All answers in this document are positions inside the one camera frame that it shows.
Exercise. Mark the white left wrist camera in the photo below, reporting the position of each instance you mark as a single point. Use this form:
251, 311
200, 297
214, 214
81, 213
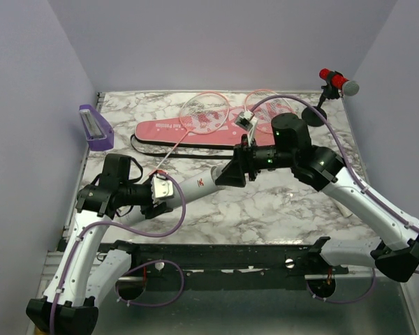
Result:
162, 188

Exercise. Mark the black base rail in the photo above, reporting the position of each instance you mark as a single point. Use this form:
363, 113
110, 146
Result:
206, 267

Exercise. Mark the grey shuttlecock tube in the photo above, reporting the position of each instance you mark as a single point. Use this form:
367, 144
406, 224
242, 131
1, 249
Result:
193, 188

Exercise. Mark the pink right badminton racket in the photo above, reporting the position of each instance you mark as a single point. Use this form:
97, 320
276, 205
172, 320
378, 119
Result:
266, 111

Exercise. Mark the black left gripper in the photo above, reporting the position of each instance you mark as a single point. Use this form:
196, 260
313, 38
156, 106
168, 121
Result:
151, 211

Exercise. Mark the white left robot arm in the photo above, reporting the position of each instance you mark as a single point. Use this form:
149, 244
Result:
70, 302

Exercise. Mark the pink badminton racket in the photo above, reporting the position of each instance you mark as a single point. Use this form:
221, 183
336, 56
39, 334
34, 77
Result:
203, 114
266, 111

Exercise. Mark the purple metronome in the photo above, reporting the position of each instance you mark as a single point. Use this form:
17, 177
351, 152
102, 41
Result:
98, 131

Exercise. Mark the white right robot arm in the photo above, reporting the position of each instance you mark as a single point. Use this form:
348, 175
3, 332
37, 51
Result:
395, 252

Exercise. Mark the pink left badminton racket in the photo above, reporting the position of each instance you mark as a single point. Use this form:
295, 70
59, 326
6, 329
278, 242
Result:
203, 114

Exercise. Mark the red grey microphone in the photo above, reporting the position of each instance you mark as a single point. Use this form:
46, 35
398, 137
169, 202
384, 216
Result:
338, 81

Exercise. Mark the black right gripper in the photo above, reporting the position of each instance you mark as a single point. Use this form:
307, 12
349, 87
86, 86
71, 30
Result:
233, 173

